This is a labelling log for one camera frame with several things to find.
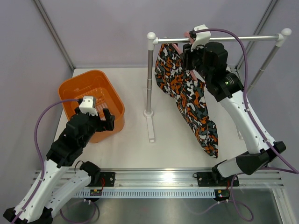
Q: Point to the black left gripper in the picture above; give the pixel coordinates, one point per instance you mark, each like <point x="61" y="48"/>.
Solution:
<point x="109" y="122"/>

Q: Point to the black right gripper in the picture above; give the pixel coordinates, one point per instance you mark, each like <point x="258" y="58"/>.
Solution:
<point x="187" y="55"/>

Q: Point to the pink clothes hanger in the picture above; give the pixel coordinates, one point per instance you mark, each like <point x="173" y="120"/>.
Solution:
<point x="179" y="51"/>

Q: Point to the camouflage patterned shorts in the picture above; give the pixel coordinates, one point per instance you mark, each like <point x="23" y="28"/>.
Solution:
<point x="188" y="94"/>

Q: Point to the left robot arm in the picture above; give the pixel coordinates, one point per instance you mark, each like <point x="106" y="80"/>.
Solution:
<point x="42" y="203"/>

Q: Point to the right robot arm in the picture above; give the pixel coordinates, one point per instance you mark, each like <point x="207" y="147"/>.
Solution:
<point x="210" y="61"/>

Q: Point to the white and silver clothes rack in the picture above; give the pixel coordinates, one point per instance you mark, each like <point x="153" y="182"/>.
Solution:
<point x="245" y="43"/>

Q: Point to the orange plastic basket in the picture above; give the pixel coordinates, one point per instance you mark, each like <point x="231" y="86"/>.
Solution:
<point x="95" y="89"/>

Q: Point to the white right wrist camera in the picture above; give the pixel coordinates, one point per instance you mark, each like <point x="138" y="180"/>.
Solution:
<point x="199" y="37"/>

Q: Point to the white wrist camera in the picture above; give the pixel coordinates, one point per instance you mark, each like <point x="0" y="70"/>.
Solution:
<point x="199" y="37"/>
<point x="88" y="106"/>

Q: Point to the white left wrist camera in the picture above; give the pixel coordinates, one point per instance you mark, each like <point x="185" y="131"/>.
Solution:
<point x="88" y="106"/>

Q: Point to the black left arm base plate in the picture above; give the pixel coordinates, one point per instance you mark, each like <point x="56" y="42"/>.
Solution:
<point x="105" y="178"/>

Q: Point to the aluminium mounting rail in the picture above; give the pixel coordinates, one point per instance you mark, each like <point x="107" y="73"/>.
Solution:
<point x="181" y="178"/>

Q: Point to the white slotted cable duct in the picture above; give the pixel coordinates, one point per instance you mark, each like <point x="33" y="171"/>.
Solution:
<point x="146" y="193"/>

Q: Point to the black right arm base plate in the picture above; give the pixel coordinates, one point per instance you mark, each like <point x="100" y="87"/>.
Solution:
<point x="213" y="179"/>

